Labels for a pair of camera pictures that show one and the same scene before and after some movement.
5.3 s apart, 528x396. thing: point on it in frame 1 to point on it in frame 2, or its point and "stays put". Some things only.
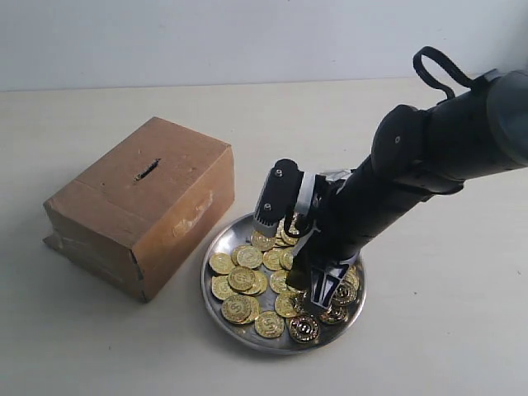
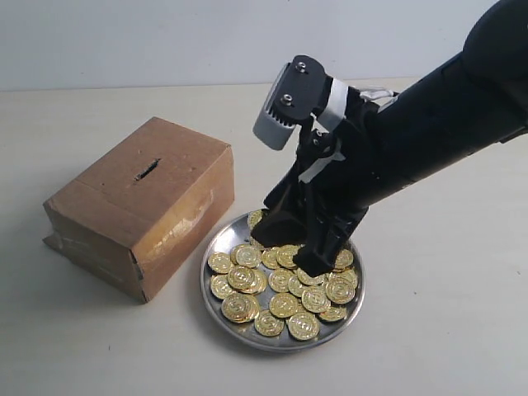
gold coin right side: [345, 294] stays put
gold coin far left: [220, 262] stays put
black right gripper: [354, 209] to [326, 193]
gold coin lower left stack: [241, 308] stays put
